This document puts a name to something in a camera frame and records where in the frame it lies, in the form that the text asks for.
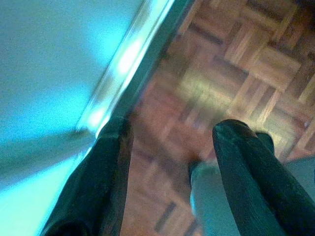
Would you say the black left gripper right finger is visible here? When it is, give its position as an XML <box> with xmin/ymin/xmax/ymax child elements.
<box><xmin>212</xmin><ymin>118</ymin><xmax>315</xmax><ymax>236</ymax></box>

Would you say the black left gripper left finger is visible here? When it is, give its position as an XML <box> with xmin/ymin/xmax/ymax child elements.
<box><xmin>40</xmin><ymin>117</ymin><xmax>135</xmax><ymax>236</ymax></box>

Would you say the white skirting board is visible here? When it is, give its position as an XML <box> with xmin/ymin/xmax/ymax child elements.
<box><xmin>76</xmin><ymin>0</ymin><xmax>192</xmax><ymax>138</ymax></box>

